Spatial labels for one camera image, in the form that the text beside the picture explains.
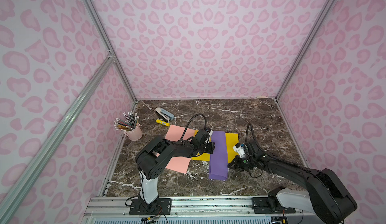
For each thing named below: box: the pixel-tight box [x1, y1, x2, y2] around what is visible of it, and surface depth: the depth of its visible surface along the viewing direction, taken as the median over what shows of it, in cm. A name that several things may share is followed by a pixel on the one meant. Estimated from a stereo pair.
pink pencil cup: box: [123, 123, 143, 142], surface depth 93 cm
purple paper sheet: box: [209, 130, 229, 181], surface depth 91 cm
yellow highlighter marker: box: [155, 119, 171, 128], surface depth 106 cm
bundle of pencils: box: [113, 110, 140, 132], surface depth 92 cm
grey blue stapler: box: [154, 106, 175, 124], surface depth 109 cm
